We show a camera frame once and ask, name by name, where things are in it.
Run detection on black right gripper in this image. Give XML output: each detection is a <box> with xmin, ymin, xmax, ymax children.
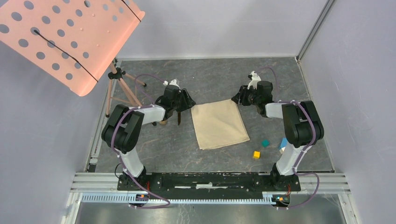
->
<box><xmin>231</xmin><ymin>85</ymin><xmax>261</xmax><ymax>106</ymax></box>

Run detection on beige cloth napkin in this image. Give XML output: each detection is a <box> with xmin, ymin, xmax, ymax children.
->
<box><xmin>191</xmin><ymin>99</ymin><xmax>250</xmax><ymax>150</ymax></box>

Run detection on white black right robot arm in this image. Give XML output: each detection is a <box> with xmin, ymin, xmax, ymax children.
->
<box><xmin>231</xmin><ymin>81</ymin><xmax>324</xmax><ymax>190</ymax></box>

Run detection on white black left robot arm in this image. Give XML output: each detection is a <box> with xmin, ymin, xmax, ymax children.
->
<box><xmin>101</xmin><ymin>84</ymin><xmax>196</xmax><ymax>190</ymax></box>

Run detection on teal cube block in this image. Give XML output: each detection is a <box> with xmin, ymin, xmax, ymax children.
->
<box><xmin>261</xmin><ymin>140</ymin><xmax>270</xmax><ymax>147</ymax></box>

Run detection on yellow cube block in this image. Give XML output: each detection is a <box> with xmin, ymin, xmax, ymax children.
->
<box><xmin>253</xmin><ymin>151</ymin><xmax>261</xmax><ymax>159</ymax></box>

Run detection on blue triangular block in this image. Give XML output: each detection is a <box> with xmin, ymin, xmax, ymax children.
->
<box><xmin>279</xmin><ymin>138</ymin><xmax>288</xmax><ymax>151</ymax></box>

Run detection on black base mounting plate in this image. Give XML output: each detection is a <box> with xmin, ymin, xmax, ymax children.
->
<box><xmin>137</xmin><ymin>172</ymin><xmax>301</xmax><ymax>200</ymax></box>

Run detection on pink perforated music stand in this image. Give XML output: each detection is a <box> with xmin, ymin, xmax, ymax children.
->
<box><xmin>0</xmin><ymin>0</ymin><xmax>145</xmax><ymax>120</ymax></box>

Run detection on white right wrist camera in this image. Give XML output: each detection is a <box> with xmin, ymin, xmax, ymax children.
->
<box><xmin>247</xmin><ymin>71</ymin><xmax>261</xmax><ymax>90</ymax></box>

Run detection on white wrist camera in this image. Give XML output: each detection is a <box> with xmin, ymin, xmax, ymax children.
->
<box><xmin>247</xmin><ymin>71</ymin><xmax>261</xmax><ymax>90</ymax></box>
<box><xmin>163</xmin><ymin>79</ymin><xmax>180</xmax><ymax>91</ymax></box>

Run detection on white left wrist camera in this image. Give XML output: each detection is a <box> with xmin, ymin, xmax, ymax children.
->
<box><xmin>163</xmin><ymin>79</ymin><xmax>180</xmax><ymax>91</ymax></box>

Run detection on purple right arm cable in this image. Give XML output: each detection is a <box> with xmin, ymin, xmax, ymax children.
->
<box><xmin>258</xmin><ymin>66</ymin><xmax>320</xmax><ymax>211</ymax></box>

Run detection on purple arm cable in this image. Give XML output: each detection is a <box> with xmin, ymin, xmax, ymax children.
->
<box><xmin>258</xmin><ymin>66</ymin><xmax>320</xmax><ymax>211</ymax></box>
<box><xmin>110</xmin><ymin>73</ymin><xmax>171</xmax><ymax>210</ymax></box>

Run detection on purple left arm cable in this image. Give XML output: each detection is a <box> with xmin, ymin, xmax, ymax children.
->
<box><xmin>110</xmin><ymin>73</ymin><xmax>171</xmax><ymax>210</ymax></box>

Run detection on aluminium frame rails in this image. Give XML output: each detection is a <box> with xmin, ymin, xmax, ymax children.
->
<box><xmin>61</xmin><ymin>0</ymin><xmax>360</xmax><ymax>224</ymax></box>

